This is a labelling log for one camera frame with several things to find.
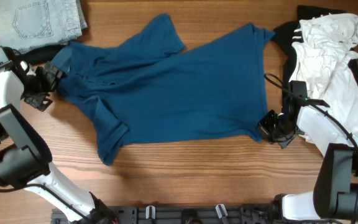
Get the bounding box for dark blue polo shirt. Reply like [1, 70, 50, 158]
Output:
[52, 14, 274, 165]

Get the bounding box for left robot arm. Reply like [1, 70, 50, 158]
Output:
[0, 47, 119, 223]

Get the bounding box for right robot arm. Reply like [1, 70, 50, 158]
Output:
[258, 81, 358, 223]

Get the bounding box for light blue denim jeans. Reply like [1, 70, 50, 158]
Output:
[0, 0, 88, 54]

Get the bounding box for black garment under white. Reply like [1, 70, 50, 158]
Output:
[272, 4, 358, 103]

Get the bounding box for white crumpled garment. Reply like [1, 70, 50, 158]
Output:
[290, 13, 358, 139]

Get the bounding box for right black cable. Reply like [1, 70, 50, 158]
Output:
[264, 73, 358, 224]

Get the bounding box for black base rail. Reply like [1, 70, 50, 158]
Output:
[50, 203, 279, 224]

